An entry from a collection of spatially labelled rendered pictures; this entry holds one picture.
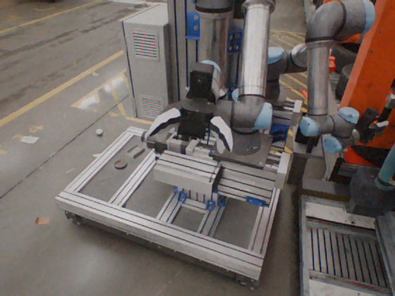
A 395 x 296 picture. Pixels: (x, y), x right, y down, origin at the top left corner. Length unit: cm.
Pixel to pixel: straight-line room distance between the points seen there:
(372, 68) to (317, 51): 57
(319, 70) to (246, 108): 46
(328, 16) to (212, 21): 43
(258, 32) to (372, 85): 99
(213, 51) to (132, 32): 43
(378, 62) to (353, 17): 51
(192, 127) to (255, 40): 35
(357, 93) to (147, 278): 151
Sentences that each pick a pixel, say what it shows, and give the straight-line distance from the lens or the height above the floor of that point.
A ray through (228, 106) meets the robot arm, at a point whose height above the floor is 115.
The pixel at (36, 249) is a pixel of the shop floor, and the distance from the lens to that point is 206.
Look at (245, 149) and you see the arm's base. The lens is 113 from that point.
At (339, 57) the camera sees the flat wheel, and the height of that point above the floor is 44.
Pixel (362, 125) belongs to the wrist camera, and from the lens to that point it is 143.
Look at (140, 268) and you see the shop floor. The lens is 179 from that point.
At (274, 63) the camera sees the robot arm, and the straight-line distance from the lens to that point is 150.
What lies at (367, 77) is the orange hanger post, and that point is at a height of 93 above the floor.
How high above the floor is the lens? 154
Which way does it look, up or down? 38 degrees down
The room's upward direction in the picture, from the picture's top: straight up
